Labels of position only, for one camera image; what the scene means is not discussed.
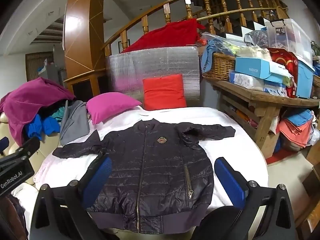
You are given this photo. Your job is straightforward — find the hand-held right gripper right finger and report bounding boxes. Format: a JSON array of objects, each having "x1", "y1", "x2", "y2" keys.
[{"x1": 214, "y1": 157, "x2": 299, "y2": 240}]

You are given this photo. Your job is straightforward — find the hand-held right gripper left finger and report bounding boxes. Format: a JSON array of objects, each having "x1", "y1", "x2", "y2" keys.
[{"x1": 29, "y1": 154, "x2": 113, "y2": 240}]

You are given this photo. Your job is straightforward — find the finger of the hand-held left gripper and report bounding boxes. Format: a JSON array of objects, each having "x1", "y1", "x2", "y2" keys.
[
  {"x1": 9, "y1": 137, "x2": 40, "y2": 159},
  {"x1": 0, "y1": 137, "x2": 10, "y2": 155}
]

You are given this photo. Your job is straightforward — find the black quilted jacket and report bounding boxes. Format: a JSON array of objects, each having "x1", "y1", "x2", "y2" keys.
[{"x1": 52, "y1": 118, "x2": 236, "y2": 233}]

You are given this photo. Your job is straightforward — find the blue garment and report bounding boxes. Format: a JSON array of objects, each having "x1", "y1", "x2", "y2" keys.
[{"x1": 24, "y1": 114, "x2": 60, "y2": 140}]

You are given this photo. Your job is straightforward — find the cream leather sofa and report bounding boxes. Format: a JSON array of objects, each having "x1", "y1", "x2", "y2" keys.
[{"x1": 0, "y1": 112, "x2": 62, "y2": 188}]

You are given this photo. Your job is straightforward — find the magenta velvet garment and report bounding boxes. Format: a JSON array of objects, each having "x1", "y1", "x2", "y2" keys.
[{"x1": 0, "y1": 77, "x2": 76, "y2": 145}]

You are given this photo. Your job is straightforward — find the dark clothing pile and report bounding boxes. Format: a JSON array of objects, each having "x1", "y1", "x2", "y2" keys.
[{"x1": 0, "y1": 196, "x2": 28, "y2": 240}]

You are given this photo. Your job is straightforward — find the teal garment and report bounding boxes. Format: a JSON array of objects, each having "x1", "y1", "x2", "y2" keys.
[{"x1": 51, "y1": 106, "x2": 66, "y2": 120}]

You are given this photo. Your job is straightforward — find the white blanket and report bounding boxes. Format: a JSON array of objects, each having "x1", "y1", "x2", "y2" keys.
[{"x1": 11, "y1": 104, "x2": 269, "y2": 240}]

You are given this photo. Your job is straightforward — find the grey garment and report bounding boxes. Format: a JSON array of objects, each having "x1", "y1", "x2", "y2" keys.
[{"x1": 59, "y1": 100, "x2": 90, "y2": 146}]

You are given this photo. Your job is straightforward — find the red floor mat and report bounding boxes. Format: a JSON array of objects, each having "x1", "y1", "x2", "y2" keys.
[{"x1": 266, "y1": 148, "x2": 304, "y2": 165}]

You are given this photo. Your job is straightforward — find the pink pillow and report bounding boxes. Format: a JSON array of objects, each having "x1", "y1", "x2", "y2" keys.
[{"x1": 86, "y1": 92, "x2": 142, "y2": 125}]

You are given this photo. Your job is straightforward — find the grey refrigerator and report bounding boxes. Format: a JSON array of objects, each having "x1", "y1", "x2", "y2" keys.
[{"x1": 39, "y1": 59, "x2": 67, "y2": 83}]

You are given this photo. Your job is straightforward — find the brown slatted door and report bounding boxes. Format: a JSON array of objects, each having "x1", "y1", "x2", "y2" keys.
[{"x1": 25, "y1": 52, "x2": 54, "y2": 82}]

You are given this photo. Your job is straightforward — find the brown wooden furniture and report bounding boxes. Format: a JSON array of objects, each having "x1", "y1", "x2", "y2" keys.
[{"x1": 294, "y1": 147, "x2": 320, "y2": 240}]

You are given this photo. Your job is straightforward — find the orange folded cloth stack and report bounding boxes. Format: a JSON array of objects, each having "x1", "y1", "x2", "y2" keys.
[{"x1": 279, "y1": 119, "x2": 314, "y2": 148}]

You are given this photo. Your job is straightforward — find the wooden bench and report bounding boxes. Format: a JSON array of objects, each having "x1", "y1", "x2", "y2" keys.
[{"x1": 204, "y1": 76, "x2": 320, "y2": 159}]

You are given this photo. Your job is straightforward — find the blue folded cloth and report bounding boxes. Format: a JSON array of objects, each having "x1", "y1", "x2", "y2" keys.
[{"x1": 285, "y1": 109, "x2": 313, "y2": 124}]

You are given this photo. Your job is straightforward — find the white tissue pack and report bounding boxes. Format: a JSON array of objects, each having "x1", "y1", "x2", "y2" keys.
[{"x1": 229, "y1": 70, "x2": 265, "y2": 92}]

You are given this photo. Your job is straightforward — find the blue white printed pack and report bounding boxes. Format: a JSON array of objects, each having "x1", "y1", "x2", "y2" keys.
[{"x1": 264, "y1": 80, "x2": 288, "y2": 97}]

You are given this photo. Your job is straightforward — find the red pillow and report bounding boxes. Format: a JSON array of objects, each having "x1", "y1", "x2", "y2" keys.
[{"x1": 142, "y1": 74, "x2": 187, "y2": 111}]

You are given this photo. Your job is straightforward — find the wicker basket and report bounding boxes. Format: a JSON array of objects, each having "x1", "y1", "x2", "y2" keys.
[{"x1": 199, "y1": 53, "x2": 237, "y2": 82}]

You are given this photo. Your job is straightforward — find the light blue cardboard box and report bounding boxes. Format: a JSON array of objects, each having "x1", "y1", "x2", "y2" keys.
[{"x1": 235, "y1": 57, "x2": 293, "y2": 84}]

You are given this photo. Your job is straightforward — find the blue plastic bin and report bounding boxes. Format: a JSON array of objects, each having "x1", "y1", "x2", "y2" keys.
[{"x1": 295, "y1": 59, "x2": 315, "y2": 99}]

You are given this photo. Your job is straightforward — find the wooden pillar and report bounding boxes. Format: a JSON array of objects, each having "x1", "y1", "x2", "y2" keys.
[{"x1": 64, "y1": 0, "x2": 107, "y2": 98}]

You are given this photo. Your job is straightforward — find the silver foil insulation board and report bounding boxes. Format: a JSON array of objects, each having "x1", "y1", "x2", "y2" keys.
[{"x1": 105, "y1": 45, "x2": 200, "y2": 107}]

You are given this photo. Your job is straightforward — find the cream knit bundle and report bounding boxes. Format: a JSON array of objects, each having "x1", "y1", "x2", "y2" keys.
[{"x1": 235, "y1": 45, "x2": 272, "y2": 62}]

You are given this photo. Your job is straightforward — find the red gift bag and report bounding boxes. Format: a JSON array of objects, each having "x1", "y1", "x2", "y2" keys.
[{"x1": 269, "y1": 48, "x2": 299, "y2": 98}]

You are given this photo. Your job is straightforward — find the yellow green cloth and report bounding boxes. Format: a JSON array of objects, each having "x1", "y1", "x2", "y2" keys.
[{"x1": 220, "y1": 40, "x2": 244, "y2": 55}]

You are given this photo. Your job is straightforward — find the plastic bag with dark cloth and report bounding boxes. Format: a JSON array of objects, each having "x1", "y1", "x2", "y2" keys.
[{"x1": 244, "y1": 30, "x2": 269, "y2": 47}]

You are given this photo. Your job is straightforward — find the clear plastic storage box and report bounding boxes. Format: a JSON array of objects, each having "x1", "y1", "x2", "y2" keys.
[{"x1": 264, "y1": 19, "x2": 314, "y2": 64}]

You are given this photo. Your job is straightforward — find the red cloth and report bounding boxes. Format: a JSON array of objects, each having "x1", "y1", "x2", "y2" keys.
[{"x1": 122, "y1": 19, "x2": 206, "y2": 53}]

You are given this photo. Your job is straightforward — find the wooden stair railing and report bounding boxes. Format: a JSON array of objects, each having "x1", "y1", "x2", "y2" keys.
[{"x1": 103, "y1": 0, "x2": 290, "y2": 57}]

